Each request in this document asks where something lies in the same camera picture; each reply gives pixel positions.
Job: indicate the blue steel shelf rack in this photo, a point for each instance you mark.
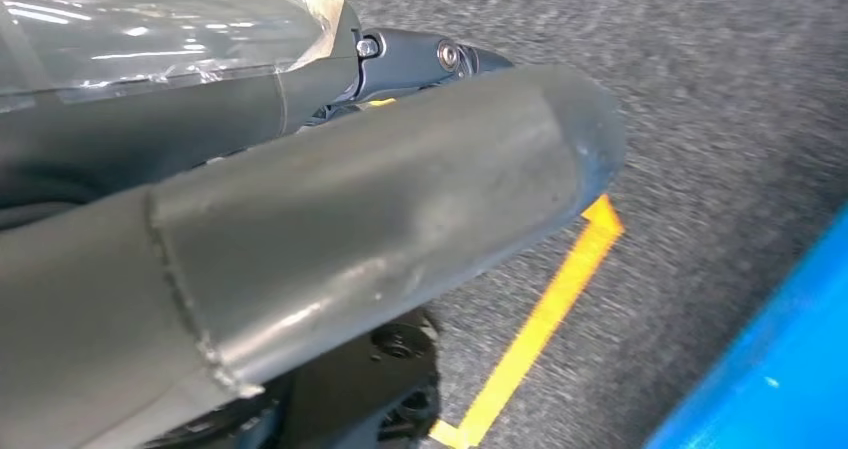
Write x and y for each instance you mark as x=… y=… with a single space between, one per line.
x=782 y=366

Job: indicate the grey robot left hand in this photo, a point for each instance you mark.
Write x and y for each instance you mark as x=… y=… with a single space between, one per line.
x=265 y=221

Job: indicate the yellow floor tape square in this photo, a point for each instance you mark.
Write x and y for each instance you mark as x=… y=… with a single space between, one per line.
x=530 y=340

